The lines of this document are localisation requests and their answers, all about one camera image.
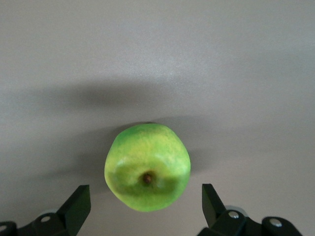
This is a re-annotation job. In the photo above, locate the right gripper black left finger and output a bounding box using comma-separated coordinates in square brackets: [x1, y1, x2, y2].
[0, 184, 92, 236]

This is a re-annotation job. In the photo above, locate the green apple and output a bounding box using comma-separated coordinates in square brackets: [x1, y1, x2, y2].
[104, 122, 191, 213]

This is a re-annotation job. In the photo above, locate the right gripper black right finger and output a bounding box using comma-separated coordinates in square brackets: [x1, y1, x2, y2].
[199, 183, 301, 236]

